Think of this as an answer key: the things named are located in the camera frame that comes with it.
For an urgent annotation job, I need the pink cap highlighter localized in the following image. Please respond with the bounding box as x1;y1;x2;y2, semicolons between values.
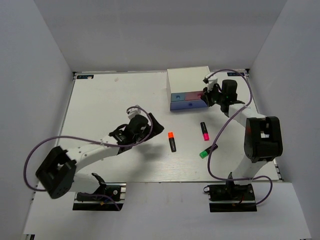
200;122;210;141

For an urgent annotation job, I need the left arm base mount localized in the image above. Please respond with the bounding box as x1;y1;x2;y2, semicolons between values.
72;183;127;212

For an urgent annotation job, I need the green cap highlighter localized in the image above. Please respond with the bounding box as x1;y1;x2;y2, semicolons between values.
199;144;218;159

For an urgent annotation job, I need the corner label sticker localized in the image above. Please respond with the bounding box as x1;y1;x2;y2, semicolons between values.
227;72;245;77
76;74;94;80

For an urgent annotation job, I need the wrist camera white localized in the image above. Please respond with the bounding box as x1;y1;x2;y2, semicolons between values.
126;105;141;120
202;73;218;90

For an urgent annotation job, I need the left corner label sticker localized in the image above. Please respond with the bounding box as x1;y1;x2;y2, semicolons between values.
76;74;94;80

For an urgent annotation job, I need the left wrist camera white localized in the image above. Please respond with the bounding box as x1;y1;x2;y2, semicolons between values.
126;105;141;120

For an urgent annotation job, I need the blue wide drawer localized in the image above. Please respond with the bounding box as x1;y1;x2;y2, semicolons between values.
169;99;208;111

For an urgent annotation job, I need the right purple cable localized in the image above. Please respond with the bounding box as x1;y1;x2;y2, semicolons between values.
206;69;274;206

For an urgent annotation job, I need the orange cap highlighter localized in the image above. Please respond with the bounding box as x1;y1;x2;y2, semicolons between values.
168;132;177;153

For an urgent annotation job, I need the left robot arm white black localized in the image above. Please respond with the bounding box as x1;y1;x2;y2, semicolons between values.
35;113;164;200

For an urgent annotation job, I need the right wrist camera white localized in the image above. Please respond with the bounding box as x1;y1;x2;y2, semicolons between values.
202;73;218;90

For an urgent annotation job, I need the white drawer organizer box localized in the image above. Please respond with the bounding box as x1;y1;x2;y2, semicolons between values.
167;66;210;94

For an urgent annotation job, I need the light blue small drawer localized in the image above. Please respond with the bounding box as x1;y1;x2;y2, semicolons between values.
170;92;186;102

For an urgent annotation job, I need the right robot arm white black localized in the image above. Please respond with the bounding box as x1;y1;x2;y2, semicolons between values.
201;79;283;200

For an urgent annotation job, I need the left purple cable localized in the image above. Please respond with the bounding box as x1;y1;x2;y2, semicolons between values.
23;106;154;211

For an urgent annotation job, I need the pink small drawer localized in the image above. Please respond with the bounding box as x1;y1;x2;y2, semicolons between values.
184;91;203;101

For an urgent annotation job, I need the right corner label sticker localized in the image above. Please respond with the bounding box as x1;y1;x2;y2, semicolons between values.
227;72;245;77

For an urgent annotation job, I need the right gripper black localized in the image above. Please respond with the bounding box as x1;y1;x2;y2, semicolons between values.
201;83;226;107

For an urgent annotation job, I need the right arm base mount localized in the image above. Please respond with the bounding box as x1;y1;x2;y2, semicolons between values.
203;183;257;213

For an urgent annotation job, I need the purple cable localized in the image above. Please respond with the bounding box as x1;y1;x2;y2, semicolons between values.
23;106;154;211
206;69;274;206

